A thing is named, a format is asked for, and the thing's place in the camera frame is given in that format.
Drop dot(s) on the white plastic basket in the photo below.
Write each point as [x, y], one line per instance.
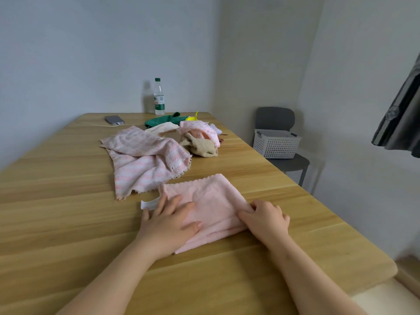
[275, 145]

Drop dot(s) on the pale pink towel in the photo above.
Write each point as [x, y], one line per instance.
[141, 154]

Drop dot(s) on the person's left hand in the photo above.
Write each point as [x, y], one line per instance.
[164, 232]

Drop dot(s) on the lilac dotted white cloth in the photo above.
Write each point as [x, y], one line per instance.
[216, 128]

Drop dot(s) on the wooden table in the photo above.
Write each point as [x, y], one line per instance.
[65, 226]

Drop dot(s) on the salmon pink scalloped towel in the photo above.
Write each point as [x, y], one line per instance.
[213, 200]

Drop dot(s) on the grey smartphone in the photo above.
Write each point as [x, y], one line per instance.
[114, 120]

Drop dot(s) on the dark grey curtain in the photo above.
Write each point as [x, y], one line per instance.
[402, 124]

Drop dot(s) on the grey chair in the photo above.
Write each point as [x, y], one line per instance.
[275, 117]

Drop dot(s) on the clear green-label water bottle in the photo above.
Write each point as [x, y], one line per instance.
[159, 98]

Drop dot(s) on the person's left forearm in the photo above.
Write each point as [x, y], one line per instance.
[108, 285]

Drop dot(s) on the small white towel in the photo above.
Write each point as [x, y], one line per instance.
[160, 127]

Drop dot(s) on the green cloth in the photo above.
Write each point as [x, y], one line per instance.
[162, 120]

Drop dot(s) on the tan brown towel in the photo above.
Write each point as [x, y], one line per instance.
[203, 147]

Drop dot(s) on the person's right forearm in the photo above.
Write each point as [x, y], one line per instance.
[311, 285]

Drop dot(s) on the pink dotted cloth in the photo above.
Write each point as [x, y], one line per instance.
[203, 129]

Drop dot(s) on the yellow cloth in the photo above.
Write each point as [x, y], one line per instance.
[193, 117]

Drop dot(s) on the person's right hand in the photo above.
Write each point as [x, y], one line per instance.
[267, 224]

